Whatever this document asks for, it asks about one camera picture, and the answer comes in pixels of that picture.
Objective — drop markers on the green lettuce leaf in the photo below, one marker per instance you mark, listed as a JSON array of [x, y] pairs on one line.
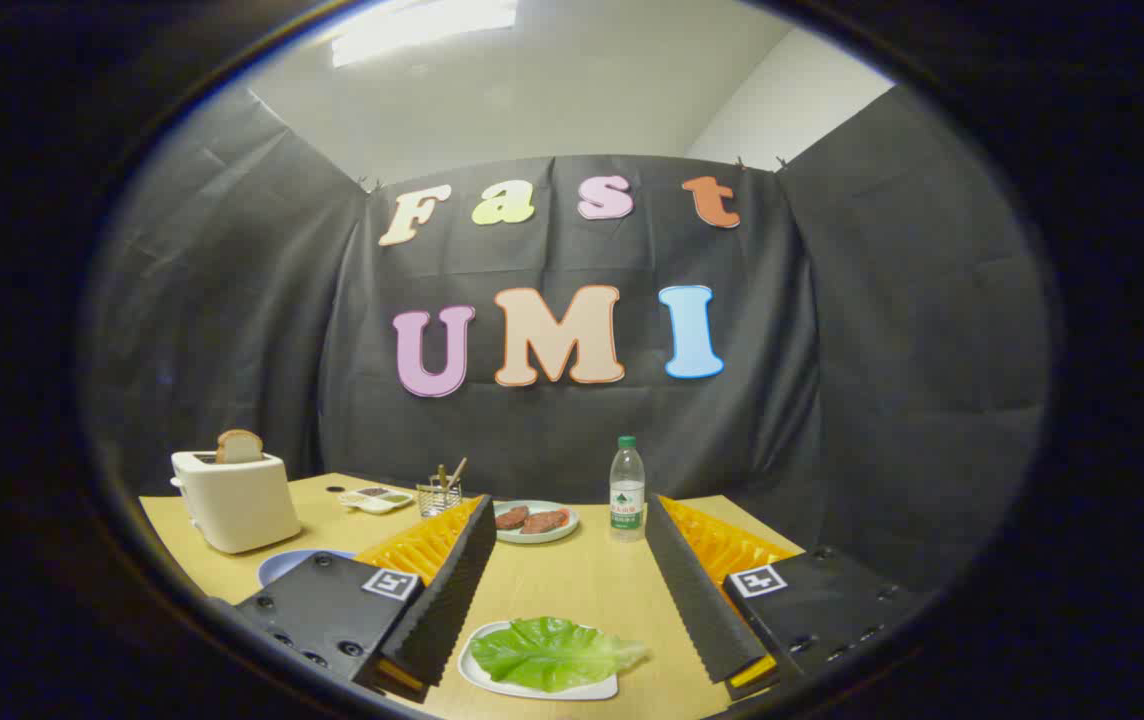
[[552, 655]]

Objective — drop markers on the blue plate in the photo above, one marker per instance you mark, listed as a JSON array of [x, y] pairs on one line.
[[282, 566]]

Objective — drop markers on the divided white condiment dish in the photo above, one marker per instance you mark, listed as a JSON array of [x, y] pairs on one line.
[[375, 499]]

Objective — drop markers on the clear water bottle green cap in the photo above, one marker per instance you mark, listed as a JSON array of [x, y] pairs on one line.
[[627, 495]]

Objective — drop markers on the pale green plate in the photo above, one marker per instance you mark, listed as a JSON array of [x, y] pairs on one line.
[[536, 537]]

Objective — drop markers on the cream toaster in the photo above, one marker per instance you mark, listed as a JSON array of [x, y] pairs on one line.
[[237, 505]]

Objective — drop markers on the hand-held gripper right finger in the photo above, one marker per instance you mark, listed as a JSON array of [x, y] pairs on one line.
[[697, 590]]

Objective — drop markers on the ceiling light panel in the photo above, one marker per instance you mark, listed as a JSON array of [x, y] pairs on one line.
[[422, 25]]

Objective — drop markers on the reddish meat patty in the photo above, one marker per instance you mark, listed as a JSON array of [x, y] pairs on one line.
[[545, 521]]

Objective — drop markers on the toasted bread slice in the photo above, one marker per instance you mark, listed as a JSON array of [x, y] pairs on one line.
[[239, 447]]

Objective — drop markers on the wooden sticks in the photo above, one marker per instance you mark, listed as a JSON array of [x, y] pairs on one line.
[[455, 472]]

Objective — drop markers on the dark brown meat patty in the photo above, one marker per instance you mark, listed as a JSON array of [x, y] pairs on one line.
[[511, 518]]

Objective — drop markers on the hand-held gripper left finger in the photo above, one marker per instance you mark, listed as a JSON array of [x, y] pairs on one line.
[[452, 590]]

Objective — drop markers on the white square plate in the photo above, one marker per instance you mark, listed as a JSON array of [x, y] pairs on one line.
[[492, 683]]

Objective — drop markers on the black backdrop cloth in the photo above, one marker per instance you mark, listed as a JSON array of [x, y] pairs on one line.
[[582, 430]]

